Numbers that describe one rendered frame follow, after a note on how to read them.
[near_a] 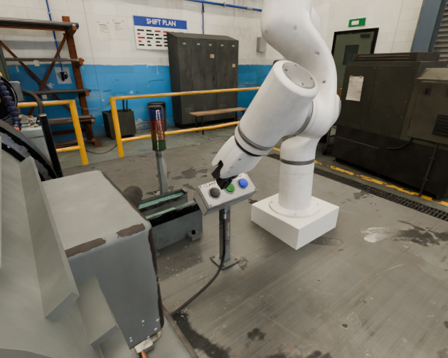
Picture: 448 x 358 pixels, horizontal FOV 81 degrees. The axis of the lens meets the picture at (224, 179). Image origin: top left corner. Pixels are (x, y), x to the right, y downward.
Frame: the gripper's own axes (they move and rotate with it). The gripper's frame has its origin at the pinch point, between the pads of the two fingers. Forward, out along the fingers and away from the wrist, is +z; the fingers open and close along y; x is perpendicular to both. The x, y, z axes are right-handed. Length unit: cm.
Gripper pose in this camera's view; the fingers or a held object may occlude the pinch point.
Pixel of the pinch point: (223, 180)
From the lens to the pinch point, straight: 65.5
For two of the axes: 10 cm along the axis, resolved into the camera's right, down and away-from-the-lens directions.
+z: -3.7, 5.3, 7.6
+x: 4.8, 8.1, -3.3
